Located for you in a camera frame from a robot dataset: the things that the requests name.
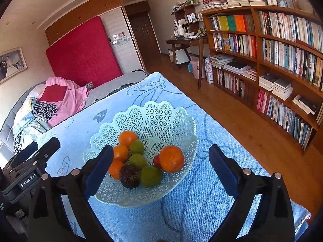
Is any grey bed mattress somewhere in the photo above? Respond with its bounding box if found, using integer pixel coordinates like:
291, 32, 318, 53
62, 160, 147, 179
84, 69, 148, 108

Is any pink trash bin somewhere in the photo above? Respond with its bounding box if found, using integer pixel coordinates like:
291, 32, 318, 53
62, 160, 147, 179
190, 60, 205, 79

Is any wooden bookshelf with books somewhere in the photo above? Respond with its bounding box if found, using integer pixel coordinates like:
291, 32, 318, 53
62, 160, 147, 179
202, 5, 322, 151

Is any white sliding wardrobe door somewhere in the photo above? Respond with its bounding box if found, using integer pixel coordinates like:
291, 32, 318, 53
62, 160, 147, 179
100, 7, 142, 74

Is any small green tomato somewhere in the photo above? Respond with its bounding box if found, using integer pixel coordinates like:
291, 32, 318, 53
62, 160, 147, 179
129, 140, 145, 154
129, 153, 148, 170

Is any red tomato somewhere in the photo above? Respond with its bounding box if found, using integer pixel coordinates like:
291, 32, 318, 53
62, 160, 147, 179
153, 155, 161, 169

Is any dark wooden desk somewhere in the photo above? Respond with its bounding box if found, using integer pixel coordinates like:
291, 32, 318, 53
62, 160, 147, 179
164, 36, 210, 90

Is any red upright mattress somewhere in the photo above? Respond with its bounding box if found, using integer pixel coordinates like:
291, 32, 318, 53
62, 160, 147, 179
46, 16, 122, 87

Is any small wooden desk shelf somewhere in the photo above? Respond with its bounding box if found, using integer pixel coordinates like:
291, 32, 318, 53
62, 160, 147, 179
171, 3, 203, 33

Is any framed wedding photo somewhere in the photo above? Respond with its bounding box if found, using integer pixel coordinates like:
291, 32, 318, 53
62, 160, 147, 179
1, 47, 27, 84

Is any red pillow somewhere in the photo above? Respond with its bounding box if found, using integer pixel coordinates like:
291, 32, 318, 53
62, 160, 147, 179
39, 84, 67, 103

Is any dark wooden door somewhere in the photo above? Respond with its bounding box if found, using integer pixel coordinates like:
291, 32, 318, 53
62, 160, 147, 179
125, 1, 160, 67

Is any black white patterned cloth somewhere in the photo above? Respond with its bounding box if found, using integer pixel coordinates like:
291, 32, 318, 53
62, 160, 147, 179
31, 98, 59, 122

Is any orange mandarin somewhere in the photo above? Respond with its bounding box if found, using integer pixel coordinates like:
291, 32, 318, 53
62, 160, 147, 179
113, 144, 129, 163
108, 160, 125, 180
118, 130, 138, 147
159, 145, 185, 173

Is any wooden overhead cabinet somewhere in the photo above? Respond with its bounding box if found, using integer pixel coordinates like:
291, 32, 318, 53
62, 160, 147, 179
45, 0, 122, 46

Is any large green tomato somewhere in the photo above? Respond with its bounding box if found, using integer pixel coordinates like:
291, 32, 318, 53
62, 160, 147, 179
141, 166, 163, 187

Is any white lattice plastic fruit basket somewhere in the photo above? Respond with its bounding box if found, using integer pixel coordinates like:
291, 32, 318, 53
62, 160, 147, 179
83, 101, 199, 208

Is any pink blanket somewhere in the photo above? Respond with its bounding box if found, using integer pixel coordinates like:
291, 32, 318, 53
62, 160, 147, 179
45, 77, 89, 127

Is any white storage box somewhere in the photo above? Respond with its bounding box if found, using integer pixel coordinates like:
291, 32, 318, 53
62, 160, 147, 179
175, 47, 191, 65

